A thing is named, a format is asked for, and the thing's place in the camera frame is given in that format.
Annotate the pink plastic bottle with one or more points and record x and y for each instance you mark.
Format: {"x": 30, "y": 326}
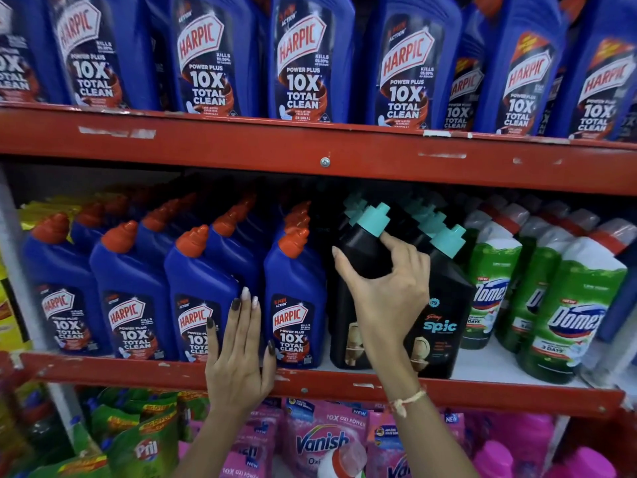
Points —
{"x": 492, "y": 461}
{"x": 522, "y": 430}
{"x": 589, "y": 465}

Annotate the row of large blue bottles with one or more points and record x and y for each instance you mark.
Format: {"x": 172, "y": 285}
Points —
{"x": 308, "y": 24}

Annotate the person's left little finger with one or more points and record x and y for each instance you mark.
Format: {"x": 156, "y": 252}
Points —
{"x": 213, "y": 343}

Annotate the black teal-capped cleaner bottle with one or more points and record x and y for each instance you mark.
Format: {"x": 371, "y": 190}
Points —
{"x": 344, "y": 318}

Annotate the person's left middle finger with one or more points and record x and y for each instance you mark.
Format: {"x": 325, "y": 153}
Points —
{"x": 245, "y": 321}

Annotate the group of orange-capped blue bottles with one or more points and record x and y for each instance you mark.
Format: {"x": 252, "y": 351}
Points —
{"x": 134, "y": 278}

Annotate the pile of green pouches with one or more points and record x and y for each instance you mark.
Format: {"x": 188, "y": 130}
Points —
{"x": 144, "y": 443}

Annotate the red metal shelf beam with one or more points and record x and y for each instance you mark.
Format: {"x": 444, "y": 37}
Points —
{"x": 149, "y": 375}
{"x": 249, "y": 144}

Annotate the white shelf board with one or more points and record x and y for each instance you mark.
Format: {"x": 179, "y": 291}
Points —
{"x": 487, "y": 365}

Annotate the group of green cleaner bottles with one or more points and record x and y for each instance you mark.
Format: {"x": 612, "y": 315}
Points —
{"x": 572, "y": 293}

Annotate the person's left hand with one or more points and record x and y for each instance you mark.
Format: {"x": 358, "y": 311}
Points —
{"x": 234, "y": 373}

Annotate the person's left thumb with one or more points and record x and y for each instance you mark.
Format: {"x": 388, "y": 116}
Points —
{"x": 269, "y": 365}

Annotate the person's right hand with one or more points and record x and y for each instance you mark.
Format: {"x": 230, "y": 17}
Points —
{"x": 393, "y": 303}

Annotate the person's right thumb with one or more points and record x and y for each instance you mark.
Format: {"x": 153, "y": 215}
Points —
{"x": 351, "y": 276}

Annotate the yellow packet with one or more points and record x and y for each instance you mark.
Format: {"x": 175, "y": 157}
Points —
{"x": 7, "y": 318}

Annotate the white bottle with red cap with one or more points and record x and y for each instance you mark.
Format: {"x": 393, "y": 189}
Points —
{"x": 343, "y": 462}

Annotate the row of black bottles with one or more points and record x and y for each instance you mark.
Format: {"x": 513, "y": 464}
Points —
{"x": 448, "y": 303}

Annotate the stack of pink pouches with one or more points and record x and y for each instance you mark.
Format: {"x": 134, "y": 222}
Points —
{"x": 318, "y": 433}

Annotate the person's right forearm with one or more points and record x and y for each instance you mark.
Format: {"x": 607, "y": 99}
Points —
{"x": 423, "y": 433}

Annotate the person's left forearm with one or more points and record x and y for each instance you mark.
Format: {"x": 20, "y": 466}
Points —
{"x": 219, "y": 445}

